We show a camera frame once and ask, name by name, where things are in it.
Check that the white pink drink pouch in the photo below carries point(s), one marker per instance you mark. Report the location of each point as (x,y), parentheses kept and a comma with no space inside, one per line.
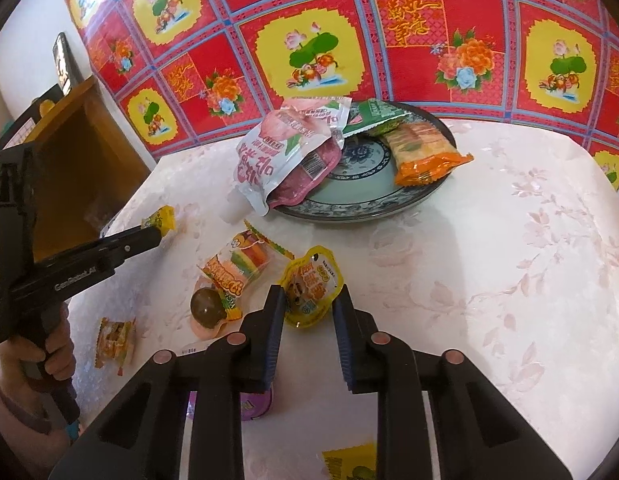
(269,160)

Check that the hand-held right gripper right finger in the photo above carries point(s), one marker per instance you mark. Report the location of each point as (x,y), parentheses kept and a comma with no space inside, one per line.
(344,345)

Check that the brown ball jelly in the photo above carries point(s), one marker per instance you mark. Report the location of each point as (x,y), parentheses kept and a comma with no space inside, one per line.
(207,305)

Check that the green yellow candy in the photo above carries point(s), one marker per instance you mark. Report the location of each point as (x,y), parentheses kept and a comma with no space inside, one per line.
(162,219)

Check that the green snack packet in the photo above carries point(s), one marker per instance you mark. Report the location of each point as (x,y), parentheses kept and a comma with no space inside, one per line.
(379,112)

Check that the small orange gummy packet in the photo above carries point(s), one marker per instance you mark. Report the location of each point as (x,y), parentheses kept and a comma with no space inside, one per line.
(114,340)

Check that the person's left forearm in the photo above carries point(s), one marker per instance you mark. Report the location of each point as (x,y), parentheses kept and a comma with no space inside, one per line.
(19,420)

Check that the pink snack packet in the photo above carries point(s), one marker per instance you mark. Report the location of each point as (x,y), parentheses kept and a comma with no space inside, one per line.
(309,175)

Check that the red floral printed cloth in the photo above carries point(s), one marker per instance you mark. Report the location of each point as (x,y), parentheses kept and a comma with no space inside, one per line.
(439,35)

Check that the white floral tablecloth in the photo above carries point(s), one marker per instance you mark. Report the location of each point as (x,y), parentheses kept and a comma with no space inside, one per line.
(489,260)

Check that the clear burger gummy packet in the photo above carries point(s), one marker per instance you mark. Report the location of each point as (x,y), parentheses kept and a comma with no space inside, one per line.
(234,270)

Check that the blue patterned ceramic plate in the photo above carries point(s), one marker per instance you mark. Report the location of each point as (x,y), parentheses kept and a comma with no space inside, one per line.
(369,182)

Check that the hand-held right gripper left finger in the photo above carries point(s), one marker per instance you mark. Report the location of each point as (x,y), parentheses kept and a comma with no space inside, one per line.
(272,340)

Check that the person's left hand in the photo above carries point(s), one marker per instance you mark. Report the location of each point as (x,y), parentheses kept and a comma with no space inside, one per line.
(62,350)

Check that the black box with yellow circle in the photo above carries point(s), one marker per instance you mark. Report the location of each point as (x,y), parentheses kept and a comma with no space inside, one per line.
(34,110)

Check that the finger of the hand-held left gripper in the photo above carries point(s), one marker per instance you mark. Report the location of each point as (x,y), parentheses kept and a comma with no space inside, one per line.
(132,247)

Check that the wooden cabinet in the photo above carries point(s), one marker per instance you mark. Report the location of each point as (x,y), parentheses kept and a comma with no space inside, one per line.
(89,160)

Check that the yellow jelly cup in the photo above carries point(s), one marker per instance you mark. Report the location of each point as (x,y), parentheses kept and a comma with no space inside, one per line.
(309,285)

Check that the purple candy tin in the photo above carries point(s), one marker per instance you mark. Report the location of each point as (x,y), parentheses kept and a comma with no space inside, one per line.
(257,405)

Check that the orange cracker packet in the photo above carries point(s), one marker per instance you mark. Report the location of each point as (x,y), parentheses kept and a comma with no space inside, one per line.
(419,150)

